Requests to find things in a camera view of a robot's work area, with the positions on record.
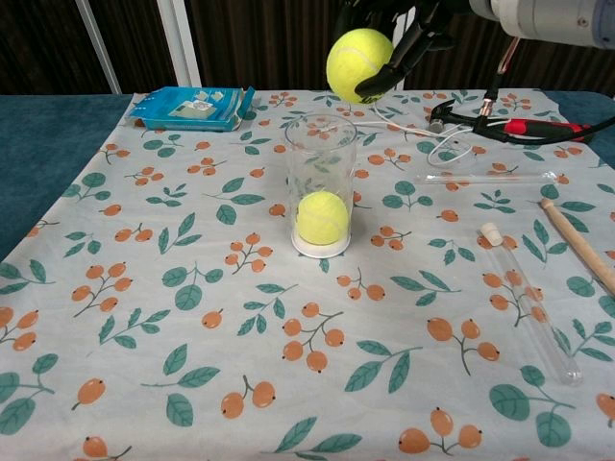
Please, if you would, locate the black cable with copper plug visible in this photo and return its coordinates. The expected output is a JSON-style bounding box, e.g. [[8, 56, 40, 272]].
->
[[472, 33, 615, 146]]

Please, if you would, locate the floral leaf berry tablecloth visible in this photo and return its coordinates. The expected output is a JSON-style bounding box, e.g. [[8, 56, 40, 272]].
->
[[0, 87, 615, 461]]

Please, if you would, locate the clear glass stirring rod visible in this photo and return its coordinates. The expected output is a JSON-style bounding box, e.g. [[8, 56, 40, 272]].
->
[[413, 169, 561, 187]]

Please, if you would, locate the wooden stick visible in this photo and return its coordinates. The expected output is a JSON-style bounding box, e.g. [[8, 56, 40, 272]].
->
[[538, 197, 615, 286]]

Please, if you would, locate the clear plastic ball canister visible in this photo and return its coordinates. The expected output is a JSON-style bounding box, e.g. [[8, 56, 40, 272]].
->
[[283, 112, 358, 259]]

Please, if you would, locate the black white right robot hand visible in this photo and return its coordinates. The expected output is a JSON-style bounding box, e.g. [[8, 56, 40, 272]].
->
[[334, 0, 472, 105]]

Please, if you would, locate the stack of blue packets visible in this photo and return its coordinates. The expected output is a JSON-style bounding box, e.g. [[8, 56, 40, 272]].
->
[[125, 85, 261, 133]]

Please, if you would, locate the yellow tennis ball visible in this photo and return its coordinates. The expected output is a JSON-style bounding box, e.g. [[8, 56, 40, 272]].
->
[[296, 190, 350, 247], [326, 27, 397, 105]]

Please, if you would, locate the white charging cable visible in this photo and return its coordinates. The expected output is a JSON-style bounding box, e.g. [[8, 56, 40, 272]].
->
[[307, 106, 476, 168]]

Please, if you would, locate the black red claw hammer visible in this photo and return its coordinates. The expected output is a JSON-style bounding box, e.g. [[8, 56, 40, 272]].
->
[[424, 99, 595, 144]]

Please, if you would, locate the glass test tube with stopper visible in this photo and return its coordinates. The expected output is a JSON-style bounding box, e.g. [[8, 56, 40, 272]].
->
[[476, 221, 585, 388]]

